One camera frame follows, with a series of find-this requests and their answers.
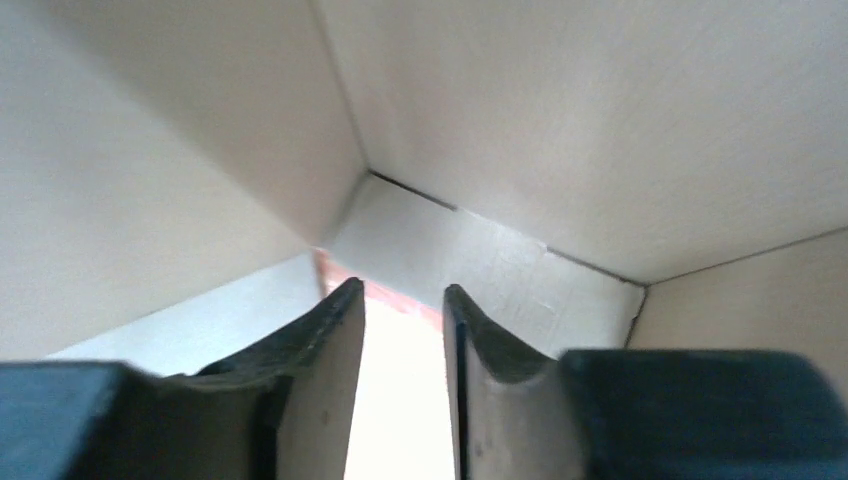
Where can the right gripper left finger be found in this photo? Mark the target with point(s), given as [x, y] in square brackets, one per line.
[280, 408]

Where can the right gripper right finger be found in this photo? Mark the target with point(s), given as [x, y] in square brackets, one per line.
[517, 413]

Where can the cardboard box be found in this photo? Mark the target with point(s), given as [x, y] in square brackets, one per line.
[640, 173]

